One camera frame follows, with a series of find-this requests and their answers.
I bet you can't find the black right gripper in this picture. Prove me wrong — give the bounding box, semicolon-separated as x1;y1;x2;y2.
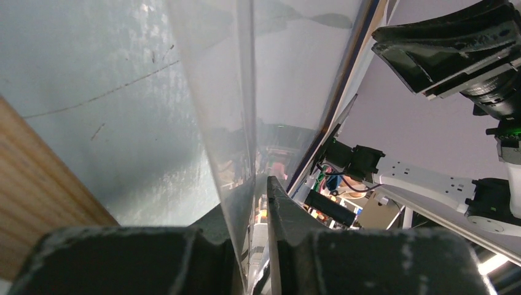
372;1;520;141

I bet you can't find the wooden picture frame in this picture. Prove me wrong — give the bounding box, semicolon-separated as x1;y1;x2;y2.
1;1;394;280

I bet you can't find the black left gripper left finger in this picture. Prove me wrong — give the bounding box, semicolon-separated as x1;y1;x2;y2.
9;206;243;294

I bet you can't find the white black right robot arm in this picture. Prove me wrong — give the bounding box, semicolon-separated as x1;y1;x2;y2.
314;1;520;236

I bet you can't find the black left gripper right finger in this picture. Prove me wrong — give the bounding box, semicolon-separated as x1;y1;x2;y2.
267;176;495;294

